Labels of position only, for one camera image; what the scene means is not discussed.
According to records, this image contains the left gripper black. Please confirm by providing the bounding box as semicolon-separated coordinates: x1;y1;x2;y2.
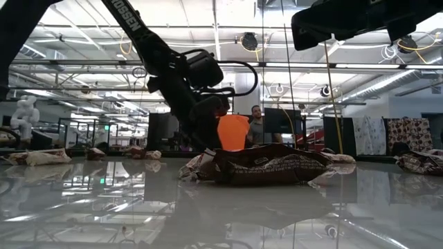
157;68;233;151

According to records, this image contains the brown candy pack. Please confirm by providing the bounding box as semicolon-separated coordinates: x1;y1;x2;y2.
1;151;28;166
395;150;443;176
123;145;146;160
207;142;332;187
85;147;107;161

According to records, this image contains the orange plastic bucket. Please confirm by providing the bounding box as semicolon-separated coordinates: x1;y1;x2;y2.
217;114;251;152

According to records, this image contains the dark screen panel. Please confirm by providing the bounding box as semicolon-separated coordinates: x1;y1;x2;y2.
147;112;181;152

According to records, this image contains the person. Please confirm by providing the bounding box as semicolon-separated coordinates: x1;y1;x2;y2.
246;104;284;146

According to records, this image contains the black computer monitor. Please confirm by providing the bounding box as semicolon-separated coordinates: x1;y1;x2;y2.
263;107;302;135

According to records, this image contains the red metal rack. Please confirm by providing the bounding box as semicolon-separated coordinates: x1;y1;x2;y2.
296;128;325;152

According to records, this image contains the black divider panel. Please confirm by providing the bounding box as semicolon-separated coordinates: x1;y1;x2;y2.
323;116;357;156

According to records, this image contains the white patterned cloth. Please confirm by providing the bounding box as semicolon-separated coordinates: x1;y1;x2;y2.
352;116;387;156

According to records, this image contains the brown patterned cloth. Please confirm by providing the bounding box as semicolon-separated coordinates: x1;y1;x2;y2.
386;117;434;154

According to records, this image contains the black hanging cable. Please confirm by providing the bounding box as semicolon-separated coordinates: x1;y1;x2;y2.
280;0;298;150

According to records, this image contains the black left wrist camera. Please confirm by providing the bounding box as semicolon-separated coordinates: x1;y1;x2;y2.
186;49;225;90

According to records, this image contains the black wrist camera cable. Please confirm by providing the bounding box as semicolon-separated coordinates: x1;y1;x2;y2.
193;48;260;98

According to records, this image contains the yellow hanging cable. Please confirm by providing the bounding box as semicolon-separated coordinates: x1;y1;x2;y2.
323;40;345;155

